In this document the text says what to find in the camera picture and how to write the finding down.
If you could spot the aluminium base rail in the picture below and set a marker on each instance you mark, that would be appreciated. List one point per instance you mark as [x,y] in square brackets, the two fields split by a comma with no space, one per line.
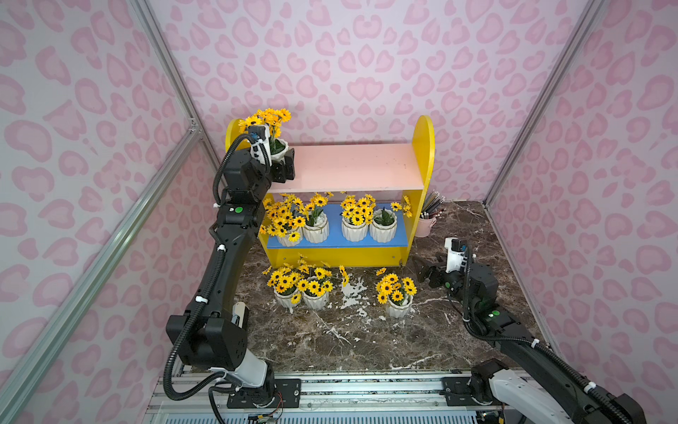
[402,396]

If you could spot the right aluminium frame profile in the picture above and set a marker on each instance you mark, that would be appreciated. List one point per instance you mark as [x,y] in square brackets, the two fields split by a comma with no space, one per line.
[586,23]

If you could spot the sunflower pot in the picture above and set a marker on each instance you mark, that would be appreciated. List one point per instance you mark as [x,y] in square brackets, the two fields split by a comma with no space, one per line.
[319,282]
[316,229]
[284,282]
[284,219]
[383,227]
[357,215]
[274,119]
[395,293]

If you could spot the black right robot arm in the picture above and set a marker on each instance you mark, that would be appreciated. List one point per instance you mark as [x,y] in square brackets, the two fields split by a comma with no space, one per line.
[560,394]

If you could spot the back left aluminium post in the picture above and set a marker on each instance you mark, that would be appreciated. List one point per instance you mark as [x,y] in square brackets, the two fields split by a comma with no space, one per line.
[151,27]

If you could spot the yellow two-tier shelf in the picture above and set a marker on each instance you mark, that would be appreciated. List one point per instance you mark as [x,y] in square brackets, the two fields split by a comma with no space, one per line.
[382,170]

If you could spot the left aluminium frame profile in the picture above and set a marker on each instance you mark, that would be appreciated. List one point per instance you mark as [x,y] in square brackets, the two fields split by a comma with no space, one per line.
[34,366]

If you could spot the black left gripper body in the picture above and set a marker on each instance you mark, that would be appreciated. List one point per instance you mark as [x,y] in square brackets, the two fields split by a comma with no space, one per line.
[283,167]

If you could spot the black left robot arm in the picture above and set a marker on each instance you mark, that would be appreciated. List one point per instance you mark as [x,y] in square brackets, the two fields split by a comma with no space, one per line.
[209,340]

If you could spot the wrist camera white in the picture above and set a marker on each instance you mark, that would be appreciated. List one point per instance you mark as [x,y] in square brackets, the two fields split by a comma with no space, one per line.
[456,254]
[259,139]

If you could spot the aluminium frame profile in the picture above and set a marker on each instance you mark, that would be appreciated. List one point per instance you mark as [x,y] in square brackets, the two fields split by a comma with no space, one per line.
[586,23]
[34,366]

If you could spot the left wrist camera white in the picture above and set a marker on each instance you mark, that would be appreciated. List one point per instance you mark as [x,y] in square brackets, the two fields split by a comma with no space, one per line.
[259,139]

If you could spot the pink cup with pencils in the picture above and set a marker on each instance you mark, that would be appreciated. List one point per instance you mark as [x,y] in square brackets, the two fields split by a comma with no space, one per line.
[432,208]

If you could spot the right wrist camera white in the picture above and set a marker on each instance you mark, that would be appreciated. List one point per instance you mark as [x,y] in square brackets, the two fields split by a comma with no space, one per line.
[456,254]

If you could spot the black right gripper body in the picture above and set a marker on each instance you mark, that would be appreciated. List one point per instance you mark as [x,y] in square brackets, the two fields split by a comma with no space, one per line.
[439,273]

